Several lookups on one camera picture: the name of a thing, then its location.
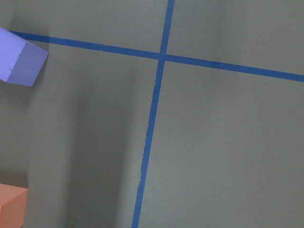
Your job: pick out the purple foam block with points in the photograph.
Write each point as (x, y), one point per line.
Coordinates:
(20, 60)

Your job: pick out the orange foam block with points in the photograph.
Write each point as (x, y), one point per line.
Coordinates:
(13, 202)

